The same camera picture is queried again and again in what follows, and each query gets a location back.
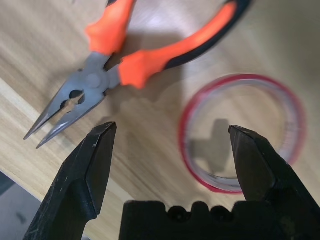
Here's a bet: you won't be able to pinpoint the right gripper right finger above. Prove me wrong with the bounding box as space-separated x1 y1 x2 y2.
228 125 320 240

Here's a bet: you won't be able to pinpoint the orange black needle-nose pliers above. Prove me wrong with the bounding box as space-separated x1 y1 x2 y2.
23 0 251 150

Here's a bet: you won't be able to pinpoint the red tape roll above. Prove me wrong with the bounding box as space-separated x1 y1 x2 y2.
178 73 307 195

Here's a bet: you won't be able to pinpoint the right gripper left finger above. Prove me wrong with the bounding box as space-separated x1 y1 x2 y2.
23 121 118 240

